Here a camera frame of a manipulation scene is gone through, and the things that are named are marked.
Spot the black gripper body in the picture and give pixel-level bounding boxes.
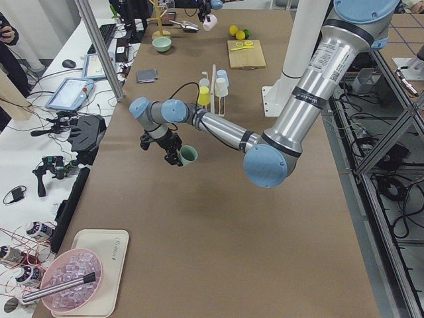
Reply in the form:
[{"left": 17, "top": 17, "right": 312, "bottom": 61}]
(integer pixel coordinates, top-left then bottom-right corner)
[
  {"left": 158, "top": 131, "right": 182, "bottom": 159},
  {"left": 197, "top": 1, "right": 211, "bottom": 21}
]

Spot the green plastic cup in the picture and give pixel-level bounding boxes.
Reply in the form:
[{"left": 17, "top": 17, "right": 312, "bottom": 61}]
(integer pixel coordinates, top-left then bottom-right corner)
[{"left": 178, "top": 145, "right": 198, "bottom": 166}]

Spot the pink plastic cup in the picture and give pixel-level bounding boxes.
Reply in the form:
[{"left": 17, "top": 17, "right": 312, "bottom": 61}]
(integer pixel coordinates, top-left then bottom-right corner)
[{"left": 202, "top": 14, "right": 218, "bottom": 31}]

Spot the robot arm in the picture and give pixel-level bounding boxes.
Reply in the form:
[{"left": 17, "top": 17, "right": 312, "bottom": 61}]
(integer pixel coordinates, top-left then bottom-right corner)
[
  {"left": 196, "top": 0, "right": 223, "bottom": 22},
  {"left": 129, "top": 1, "right": 397, "bottom": 188}
]

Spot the yellow plastic cup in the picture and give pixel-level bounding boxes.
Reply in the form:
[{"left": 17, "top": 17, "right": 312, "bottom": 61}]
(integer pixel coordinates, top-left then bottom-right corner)
[{"left": 197, "top": 86, "right": 211, "bottom": 106}]

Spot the grey plastic cup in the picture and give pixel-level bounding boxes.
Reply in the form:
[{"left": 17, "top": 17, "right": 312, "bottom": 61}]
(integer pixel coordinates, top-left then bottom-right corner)
[{"left": 199, "top": 78, "right": 211, "bottom": 87}]

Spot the light blue plastic cup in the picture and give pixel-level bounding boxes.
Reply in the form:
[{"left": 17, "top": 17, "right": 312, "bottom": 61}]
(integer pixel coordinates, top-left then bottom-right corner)
[{"left": 216, "top": 70, "right": 228, "bottom": 80}]

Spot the white plastic cup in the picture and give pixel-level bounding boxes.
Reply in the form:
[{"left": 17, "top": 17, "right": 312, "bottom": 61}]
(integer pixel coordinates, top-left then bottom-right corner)
[{"left": 215, "top": 78, "right": 229, "bottom": 97}]

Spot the metal scoop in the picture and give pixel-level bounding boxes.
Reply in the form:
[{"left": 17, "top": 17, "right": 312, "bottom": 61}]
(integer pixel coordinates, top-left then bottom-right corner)
[{"left": 170, "top": 20, "right": 199, "bottom": 32}]

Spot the whole yellow lemon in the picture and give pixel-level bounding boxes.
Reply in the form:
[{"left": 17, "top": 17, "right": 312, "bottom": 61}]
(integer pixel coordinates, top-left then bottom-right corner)
[{"left": 229, "top": 25, "right": 239, "bottom": 36}]

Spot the wooden mug tree stand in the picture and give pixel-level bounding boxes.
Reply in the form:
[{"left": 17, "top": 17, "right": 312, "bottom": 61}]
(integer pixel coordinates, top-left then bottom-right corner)
[{"left": 147, "top": 0, "right": 171, "bottom": 40}]

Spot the mint green bowl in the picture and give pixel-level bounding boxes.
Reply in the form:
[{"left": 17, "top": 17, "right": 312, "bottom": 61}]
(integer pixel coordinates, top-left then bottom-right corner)
[{"left": 152, "top": 36, "right": 172, "bottom": 53}]

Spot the yellow plastic knife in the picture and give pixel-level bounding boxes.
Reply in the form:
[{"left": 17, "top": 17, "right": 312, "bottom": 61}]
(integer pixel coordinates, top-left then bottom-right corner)
[{"left": 230, "top": 46, "right": 254, "bottom": 52}]

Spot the wooden cutting board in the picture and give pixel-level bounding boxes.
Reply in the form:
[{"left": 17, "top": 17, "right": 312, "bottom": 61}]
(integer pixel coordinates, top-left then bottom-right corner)
[{"left": 227, "top": 40, "right": 266, "bottom": 70}]

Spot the folded grey cloth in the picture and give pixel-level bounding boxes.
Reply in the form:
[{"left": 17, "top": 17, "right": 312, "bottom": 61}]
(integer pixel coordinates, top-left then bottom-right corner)
[{"left": 136, "top": 69, "right": 158, "bottom": 83}]

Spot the black keyboard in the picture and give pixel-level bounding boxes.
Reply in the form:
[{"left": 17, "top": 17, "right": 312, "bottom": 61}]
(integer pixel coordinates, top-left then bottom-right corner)
[{"left": 99, "top": 23, "right": 117, "bottom": 49}]

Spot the blue teach pendant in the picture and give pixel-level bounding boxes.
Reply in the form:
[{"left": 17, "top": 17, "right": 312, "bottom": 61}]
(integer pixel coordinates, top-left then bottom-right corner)
[
  {"left": 45, "top": 78, "right": 95, "bottom": 111},
  {"left": 82, "top": 54, "right": 106, "bottom": 80}
]

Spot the cream plastic serving tray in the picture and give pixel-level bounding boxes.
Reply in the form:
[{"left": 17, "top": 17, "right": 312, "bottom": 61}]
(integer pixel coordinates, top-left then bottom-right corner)
[{"left": 52, "top": 229, "right": 129, "bottom": 317}]

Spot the black computer mouse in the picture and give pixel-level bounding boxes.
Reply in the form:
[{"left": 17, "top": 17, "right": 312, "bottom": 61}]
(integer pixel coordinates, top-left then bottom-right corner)
[{"left": 62, "top": 59, "right": 76, "bottom": 69}]

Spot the pink bowl with ice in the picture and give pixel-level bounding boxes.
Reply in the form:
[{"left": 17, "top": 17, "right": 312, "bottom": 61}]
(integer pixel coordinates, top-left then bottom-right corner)
[{"left": 39, "top": 248, "right": 105, "bottom": 313}]

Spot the metal tongs tube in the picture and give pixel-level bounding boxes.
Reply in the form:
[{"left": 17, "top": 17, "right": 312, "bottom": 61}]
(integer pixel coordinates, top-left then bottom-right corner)
[{"left": 21, "top": 272, "right": 96, "bottom": 304}]

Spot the white wire cup holder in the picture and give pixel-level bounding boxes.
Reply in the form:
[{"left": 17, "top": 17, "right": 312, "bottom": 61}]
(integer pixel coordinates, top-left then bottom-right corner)
[{"left": 201, "top": 64, "right": 229, "bottom": 117}]

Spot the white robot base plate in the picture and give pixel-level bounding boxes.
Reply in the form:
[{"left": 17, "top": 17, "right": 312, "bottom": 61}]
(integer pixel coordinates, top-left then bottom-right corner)
[{"left": 261, "top": 72, "right": 293, "bottom": 117}]

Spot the aluminium frame post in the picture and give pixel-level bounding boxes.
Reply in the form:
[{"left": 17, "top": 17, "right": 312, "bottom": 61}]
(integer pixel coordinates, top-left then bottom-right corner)
[{"left": 75, "top": 0, "right": 124, "bottom": 102}]

